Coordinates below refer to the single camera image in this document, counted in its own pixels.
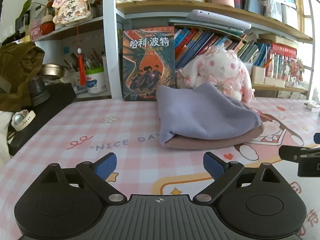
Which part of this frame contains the purple and pink sweater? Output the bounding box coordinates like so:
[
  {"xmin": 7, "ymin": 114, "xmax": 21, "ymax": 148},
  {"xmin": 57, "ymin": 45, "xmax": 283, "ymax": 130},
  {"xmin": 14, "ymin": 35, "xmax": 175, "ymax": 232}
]
[{"xmin": 156, "ymin": 83, "xmax": 264, "ymax": 150}]

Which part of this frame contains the pink checkered table mat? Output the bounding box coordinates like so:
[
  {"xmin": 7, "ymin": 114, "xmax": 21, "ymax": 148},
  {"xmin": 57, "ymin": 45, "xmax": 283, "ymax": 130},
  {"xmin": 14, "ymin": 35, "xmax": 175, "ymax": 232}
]
[{"xmin": 1, "ymin": 98, "xmax": 319, "ymax": 239}]

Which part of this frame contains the wooden desk shelf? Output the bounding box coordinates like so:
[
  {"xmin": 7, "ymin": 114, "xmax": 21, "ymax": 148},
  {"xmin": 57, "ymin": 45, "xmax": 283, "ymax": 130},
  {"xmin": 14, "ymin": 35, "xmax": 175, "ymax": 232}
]
[{"xmin": 252, "ymin": 83, "xmax": 308, "ymax": 94}]

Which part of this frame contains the white pen holder box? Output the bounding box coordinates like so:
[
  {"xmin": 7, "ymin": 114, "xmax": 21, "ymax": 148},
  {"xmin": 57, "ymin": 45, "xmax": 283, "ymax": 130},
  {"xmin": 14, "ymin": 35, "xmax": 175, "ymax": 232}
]
[{"xmin": 251, "ymin": 66, "xmax": 265, "ymax": 85}]

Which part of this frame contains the white smart watch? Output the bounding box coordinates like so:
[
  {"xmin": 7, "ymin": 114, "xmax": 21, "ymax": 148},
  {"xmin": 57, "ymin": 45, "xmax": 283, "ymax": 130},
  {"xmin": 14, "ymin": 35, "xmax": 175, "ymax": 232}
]
[{"xmin": 11, "ymin": 109, "xmax": 36, "ymax": 132}]

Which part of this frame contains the red hanging tassel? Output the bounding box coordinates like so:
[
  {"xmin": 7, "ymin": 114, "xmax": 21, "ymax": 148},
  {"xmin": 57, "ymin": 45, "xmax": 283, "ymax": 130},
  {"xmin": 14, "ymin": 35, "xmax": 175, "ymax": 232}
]
[{"xmin": 76, "ymin": 27, "xmax": 86, "ymax": 86}]

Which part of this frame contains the white green lid jar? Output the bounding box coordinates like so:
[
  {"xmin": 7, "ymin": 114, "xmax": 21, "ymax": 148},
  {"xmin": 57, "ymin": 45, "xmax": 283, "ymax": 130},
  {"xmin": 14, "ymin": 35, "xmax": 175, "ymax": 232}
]
[{"xmin": 85, "ymin": 67, "xmax": 107, "ymax": 95}]

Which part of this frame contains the white pink plush bunny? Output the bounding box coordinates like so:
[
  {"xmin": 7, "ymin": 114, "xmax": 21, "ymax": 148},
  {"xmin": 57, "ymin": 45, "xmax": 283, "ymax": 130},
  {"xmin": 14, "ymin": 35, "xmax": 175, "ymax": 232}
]
[{"xmin": 176, "ymin": 46, "xmax": 254, "ymax": 103}]

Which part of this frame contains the metal round tin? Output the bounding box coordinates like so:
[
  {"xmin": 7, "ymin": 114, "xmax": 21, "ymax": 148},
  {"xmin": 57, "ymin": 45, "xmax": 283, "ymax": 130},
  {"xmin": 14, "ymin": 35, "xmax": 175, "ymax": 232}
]
[{"xmin": 39, "ymin": 63, "xmax": 66, "ymax": 79}]

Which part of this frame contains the Harry Potter book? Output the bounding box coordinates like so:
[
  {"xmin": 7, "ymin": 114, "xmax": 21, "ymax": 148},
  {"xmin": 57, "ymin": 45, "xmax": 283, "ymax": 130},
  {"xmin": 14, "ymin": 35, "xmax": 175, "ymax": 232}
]
[{"xmin": 122, "ymin": 26, "xmax": 175, "ymax": 101}]

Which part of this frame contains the olive green cloth bag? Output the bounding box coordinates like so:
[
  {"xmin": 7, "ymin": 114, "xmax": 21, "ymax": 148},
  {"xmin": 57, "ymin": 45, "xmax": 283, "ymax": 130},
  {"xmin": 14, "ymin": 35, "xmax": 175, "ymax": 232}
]
[{"xmin": 1, "ymin": 42, "xmax": 45, "ymax": 112}]

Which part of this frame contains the white tablet on books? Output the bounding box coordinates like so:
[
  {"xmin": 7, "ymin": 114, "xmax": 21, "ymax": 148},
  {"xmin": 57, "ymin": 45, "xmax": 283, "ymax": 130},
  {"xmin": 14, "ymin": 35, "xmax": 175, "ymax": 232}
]
[{"xmin": 187, "ymin": 9, "xmax": 252, "ymax": 30}]

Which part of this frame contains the pink cartoon sign ornament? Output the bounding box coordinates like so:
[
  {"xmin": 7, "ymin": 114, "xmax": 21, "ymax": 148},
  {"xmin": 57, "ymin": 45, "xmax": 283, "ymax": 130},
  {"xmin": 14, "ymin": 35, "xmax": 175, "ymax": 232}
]
[{"xmin": 52, "ymin": 0, "xmax": 92, "ymax": 25}]

